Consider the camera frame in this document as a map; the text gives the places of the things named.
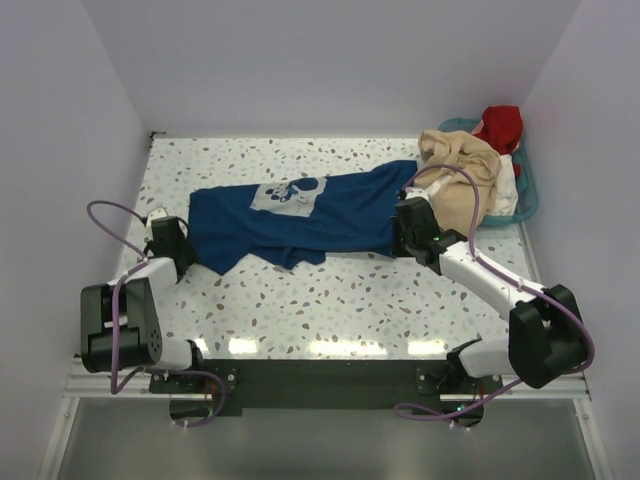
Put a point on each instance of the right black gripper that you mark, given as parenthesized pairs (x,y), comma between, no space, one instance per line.
(396,249)

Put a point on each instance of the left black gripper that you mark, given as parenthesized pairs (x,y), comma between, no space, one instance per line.
(189,254)

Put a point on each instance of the blue printed t shirt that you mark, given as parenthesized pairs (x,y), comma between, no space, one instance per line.
(299,220)

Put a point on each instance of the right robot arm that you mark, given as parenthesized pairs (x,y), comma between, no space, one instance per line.
(546,337)

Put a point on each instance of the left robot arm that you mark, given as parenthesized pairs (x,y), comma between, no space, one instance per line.
(120,319)

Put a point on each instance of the beige t shirt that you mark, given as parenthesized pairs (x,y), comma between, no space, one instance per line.
(465,169)

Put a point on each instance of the white t shirt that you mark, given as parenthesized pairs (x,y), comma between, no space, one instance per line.
(506,198)

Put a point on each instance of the teal laundry basket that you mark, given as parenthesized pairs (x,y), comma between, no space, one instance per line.
(527,193)

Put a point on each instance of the red t shirt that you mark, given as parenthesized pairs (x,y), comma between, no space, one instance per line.
(501,127)

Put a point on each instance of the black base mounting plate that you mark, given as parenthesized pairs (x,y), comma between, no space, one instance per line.
(419,388)

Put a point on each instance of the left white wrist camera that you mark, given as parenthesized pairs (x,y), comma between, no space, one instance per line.
(155,214)

